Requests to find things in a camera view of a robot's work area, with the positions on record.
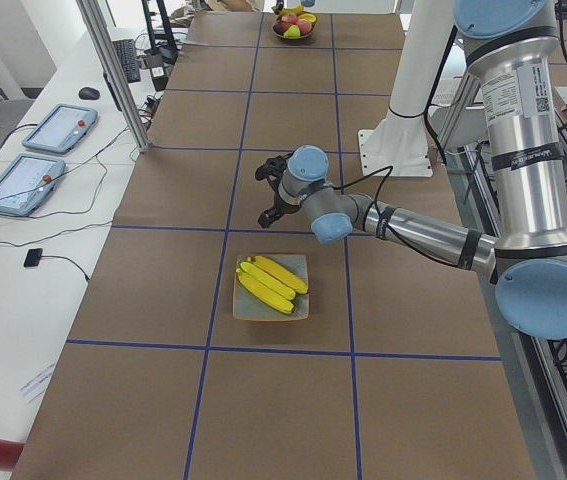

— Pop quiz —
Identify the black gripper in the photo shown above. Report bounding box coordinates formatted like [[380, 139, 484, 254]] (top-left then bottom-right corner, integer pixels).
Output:
[[255, 155, 297, 229]]

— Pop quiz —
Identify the yellow curved banana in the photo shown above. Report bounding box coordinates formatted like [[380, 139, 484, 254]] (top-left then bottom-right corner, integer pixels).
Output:
[[248, 255, 309, 294]]

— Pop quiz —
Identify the greenish yellow banana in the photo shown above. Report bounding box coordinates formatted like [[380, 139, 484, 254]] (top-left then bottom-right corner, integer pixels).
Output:
[[240, 261, 296, 300]]

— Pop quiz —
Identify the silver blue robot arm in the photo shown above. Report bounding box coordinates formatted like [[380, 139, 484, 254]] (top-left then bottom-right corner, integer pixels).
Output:
[[255, 1, 567, 340]]

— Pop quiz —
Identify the square blue plate orange rim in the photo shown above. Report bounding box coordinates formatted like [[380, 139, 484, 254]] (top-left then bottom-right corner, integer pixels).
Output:
[[233, 254, 309, 322]]

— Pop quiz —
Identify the green pear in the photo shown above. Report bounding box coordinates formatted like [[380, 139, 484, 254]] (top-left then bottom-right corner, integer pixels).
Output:
[[283, 25, 301, 39]]

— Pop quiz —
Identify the red apple right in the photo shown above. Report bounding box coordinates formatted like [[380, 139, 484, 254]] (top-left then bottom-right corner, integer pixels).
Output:
[[296, 19, 313, 36]]

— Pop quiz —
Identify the red apple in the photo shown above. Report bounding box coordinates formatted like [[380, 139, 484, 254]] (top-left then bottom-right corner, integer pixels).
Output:
[[296, 19, 313, 36], [280, 13, 298, 24]]

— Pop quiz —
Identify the red apple left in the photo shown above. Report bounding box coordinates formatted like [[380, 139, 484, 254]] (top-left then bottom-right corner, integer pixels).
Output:
[[280, 13, 298, 24]]

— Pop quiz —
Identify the black computer mouse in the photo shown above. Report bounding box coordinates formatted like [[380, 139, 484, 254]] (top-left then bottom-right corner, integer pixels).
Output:
[[78, 87, 100, 101]]

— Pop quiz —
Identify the black keyboard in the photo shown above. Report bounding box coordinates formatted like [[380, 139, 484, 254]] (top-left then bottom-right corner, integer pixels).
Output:
[[112, 39, 141, 83]]

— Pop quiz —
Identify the blue teach pendant far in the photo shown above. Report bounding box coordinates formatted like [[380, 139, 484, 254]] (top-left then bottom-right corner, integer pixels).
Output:
[[21, 104, 98, 154]]

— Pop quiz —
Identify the blue teach pendant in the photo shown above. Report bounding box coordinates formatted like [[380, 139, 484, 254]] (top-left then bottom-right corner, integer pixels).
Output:
[[21, 104, 98, 154], [0, 153, 66, 217]]

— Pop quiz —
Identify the small black box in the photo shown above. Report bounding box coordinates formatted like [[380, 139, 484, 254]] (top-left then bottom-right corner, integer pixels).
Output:
[[23, 248, 43, 268]]

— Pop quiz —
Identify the blue teach pendant near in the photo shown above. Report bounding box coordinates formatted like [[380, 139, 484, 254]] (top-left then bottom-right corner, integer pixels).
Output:
[[0, 153, 66, 217]]

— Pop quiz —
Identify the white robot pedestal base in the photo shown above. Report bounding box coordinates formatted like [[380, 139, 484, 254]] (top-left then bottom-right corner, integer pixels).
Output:
[[358, 0, 454, 177]]

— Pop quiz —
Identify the aluminium frame post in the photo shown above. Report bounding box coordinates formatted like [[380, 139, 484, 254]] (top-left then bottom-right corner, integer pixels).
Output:
[[76, 0, 149, 153]]

